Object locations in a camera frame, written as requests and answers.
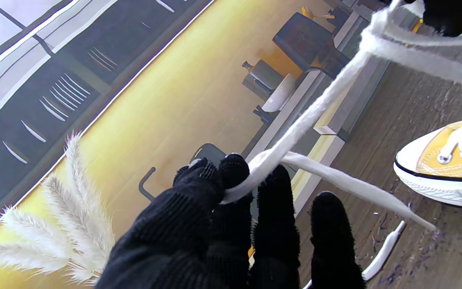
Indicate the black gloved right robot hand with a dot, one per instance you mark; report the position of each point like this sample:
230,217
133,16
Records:
451,16

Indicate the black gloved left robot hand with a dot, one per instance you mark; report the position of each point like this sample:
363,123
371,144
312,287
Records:
199,233

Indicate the yellow sneaker with lace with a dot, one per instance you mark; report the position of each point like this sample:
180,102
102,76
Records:
451,170

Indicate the black kitchen faucet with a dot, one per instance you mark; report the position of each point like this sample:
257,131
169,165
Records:
142,188

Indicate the black cylindrical canister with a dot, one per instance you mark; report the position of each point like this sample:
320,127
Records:
211,152

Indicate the white pampas grass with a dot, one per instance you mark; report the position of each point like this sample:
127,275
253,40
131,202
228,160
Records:
82,208

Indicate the grey shelf plank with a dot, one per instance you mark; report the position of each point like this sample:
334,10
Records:
359,100

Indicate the dark slanted board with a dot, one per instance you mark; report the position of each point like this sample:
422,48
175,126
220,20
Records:
303,40

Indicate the white bowl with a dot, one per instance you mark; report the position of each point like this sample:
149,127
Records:
281,94

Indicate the grey metal kettle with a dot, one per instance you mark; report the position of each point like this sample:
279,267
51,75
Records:
263,76

